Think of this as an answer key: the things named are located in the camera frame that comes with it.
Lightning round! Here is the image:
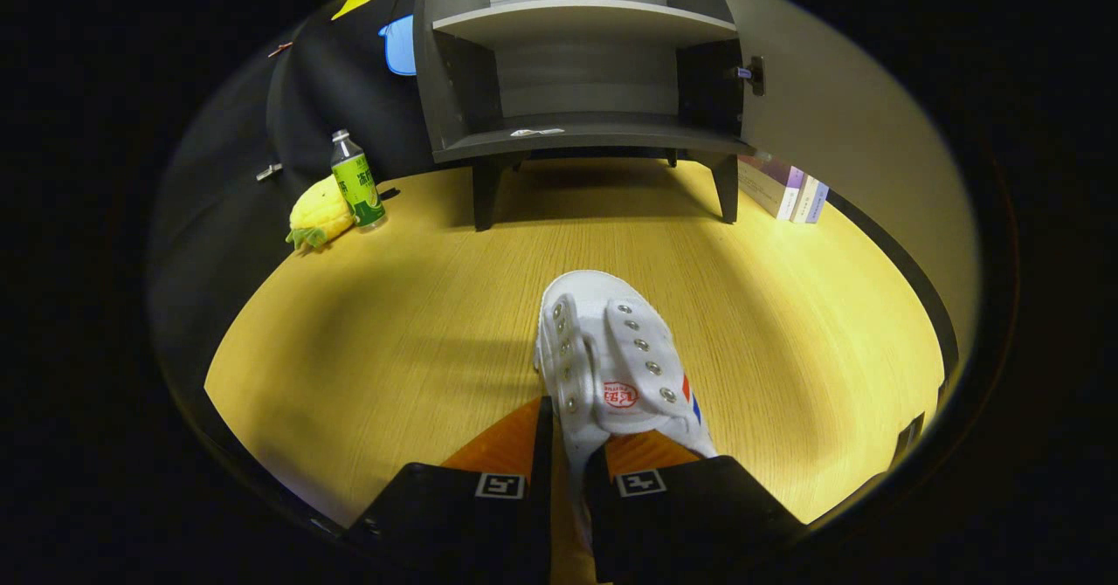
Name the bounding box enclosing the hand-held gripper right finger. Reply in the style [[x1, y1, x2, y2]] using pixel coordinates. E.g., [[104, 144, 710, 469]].
[[583, 432, 804, 585]]

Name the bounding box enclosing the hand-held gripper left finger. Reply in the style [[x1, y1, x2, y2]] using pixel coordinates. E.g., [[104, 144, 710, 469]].
[[349, 396, 554, 585]]

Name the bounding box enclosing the white canvas shoe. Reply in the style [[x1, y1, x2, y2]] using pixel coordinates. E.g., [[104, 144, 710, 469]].
[[533, 269, 719, 551]]

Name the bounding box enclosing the grey shoe cabinet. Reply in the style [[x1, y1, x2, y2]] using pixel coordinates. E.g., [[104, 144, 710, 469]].
[[412, 0, 768, 232]]

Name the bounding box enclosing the green label drink bottle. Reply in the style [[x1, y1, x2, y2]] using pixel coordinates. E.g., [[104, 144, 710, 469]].
[[330, 128, 388, 230]]

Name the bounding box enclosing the yellow pineapple plush toy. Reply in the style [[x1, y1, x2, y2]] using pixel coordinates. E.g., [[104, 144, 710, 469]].
[[286, 175, 357, 251]]

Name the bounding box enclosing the white spine book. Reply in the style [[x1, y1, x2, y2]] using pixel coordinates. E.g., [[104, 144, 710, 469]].
[[790, 175, 820, 224]]

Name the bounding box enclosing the black backdrop cloth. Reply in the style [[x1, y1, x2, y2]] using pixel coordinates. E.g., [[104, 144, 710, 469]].
[[148, 0, 438, 394]]

